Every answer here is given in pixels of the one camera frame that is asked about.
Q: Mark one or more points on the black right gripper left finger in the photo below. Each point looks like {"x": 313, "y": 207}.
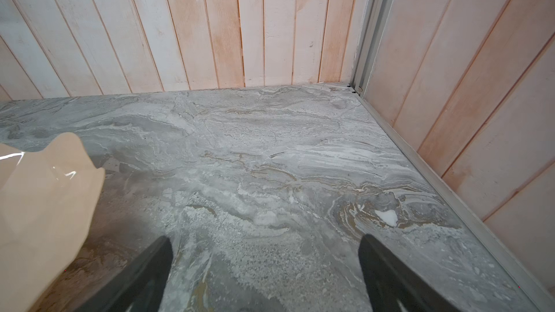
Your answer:
{"x": 140, "y": 285}

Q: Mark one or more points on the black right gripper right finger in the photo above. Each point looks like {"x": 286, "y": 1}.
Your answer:
{"x": 392, "y": 285}

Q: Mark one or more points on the peach scalloped fruit bowl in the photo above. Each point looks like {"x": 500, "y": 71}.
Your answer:
{"x": 48, "y": 199}

